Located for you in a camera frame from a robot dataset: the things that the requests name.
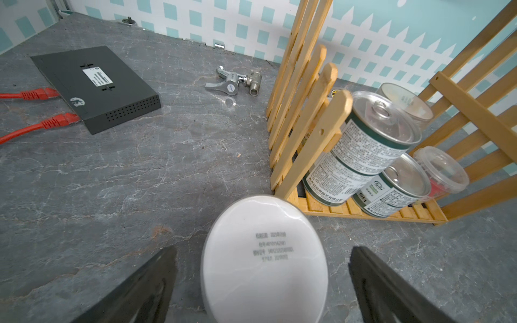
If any clear jar back lower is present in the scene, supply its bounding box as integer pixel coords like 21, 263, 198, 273
376, 83, 434, 131

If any red seed plastic jar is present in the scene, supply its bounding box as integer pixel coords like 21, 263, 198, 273
413, 146, 470, 202

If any wooden two-tier shelf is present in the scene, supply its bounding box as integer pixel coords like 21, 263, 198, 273
266, 1, 516, 219

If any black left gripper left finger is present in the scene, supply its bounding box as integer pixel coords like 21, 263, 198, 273
74, 246, 177, 322

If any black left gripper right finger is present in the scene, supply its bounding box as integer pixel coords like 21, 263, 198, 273
348, 246, 454, 322

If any tall silver green can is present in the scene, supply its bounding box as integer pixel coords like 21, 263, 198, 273
302, 91, 422, 207

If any metal valve fitting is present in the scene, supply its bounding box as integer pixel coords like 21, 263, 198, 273
205, 66, 262, 96

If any short silver can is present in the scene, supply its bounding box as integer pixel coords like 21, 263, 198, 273
351, 153, 432, 218

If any large white lid can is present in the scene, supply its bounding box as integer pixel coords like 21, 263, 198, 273
201, 195, 329, 322

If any black network switch box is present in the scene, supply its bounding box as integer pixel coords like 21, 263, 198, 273
31, 46, 162, 135

